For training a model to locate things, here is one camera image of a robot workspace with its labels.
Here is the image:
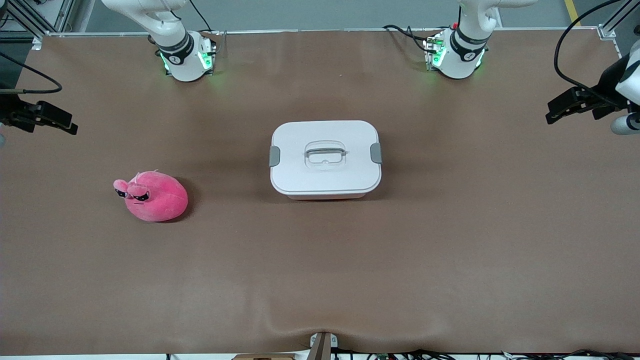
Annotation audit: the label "pink translucent plastic box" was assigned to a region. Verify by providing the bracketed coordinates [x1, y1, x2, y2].
[287, 192, 369, 201]

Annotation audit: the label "black right base cable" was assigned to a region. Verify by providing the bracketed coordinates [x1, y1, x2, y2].
[187, 0, 216, 33]

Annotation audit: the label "black left base cable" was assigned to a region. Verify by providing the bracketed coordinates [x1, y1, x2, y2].
[382, 24, 433, 55]

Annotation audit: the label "aluminium frame extrusion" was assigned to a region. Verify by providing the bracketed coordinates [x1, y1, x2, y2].
[597, 0, 640, 41]
[0, 0, 76, 51]

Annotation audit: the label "white box lid grey clips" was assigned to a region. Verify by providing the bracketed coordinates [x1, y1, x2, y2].
[269, 120, 383, 197]

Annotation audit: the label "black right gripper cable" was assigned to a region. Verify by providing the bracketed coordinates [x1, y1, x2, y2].
[0, 51, 63, 96]

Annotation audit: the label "pink plush toy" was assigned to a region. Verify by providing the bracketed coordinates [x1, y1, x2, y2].
[113, 170, 189, 223]

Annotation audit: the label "black base cable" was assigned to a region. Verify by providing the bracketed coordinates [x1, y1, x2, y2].
[187, 0, 216, 33]
[382, 24, 433, 55]

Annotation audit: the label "brown table mat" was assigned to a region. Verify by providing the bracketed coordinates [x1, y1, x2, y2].
[0, 30, 640, 357]

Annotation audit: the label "metal table clamp bracket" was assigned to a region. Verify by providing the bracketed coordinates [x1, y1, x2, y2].
[309, 331, 339, 360]

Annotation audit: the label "aluminium table edge rail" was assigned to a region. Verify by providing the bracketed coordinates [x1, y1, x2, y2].
[45, 27, 601, 38]

